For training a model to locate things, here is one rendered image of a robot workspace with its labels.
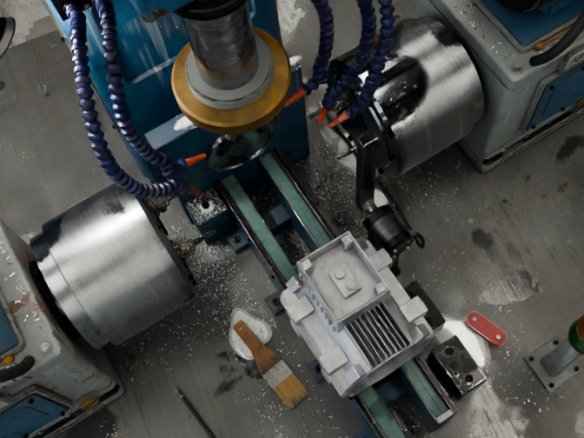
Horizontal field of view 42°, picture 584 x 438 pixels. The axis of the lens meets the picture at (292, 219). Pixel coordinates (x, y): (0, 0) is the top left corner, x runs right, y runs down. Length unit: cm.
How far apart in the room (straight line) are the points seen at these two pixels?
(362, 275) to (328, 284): 6
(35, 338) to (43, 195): 57
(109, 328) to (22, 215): 53
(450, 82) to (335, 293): 42
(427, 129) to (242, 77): 40
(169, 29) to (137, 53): 7
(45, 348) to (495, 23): 93
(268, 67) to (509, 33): 47
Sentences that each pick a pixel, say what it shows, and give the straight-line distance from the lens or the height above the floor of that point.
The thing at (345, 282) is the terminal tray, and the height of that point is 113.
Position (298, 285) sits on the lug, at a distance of 124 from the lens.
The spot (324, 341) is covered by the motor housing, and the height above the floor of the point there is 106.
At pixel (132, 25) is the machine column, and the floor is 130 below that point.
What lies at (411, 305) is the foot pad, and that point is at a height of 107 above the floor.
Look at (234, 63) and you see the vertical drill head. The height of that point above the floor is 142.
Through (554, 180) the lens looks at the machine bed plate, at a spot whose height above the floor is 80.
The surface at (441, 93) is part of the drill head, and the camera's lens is 135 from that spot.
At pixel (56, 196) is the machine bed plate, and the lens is 174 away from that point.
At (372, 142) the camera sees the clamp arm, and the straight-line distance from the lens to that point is 117.
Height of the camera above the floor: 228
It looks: 67 degrees down
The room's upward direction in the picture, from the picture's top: 10 degrees counter-clockwise
